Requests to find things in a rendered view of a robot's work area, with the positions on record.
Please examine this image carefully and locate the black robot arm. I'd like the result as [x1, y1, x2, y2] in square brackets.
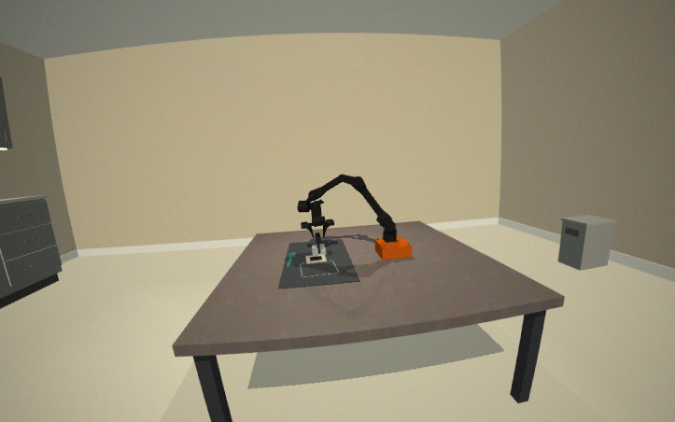
[297, 174, 397, 243]

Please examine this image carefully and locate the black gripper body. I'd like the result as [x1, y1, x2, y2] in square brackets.
[301, 212, 334, 229]

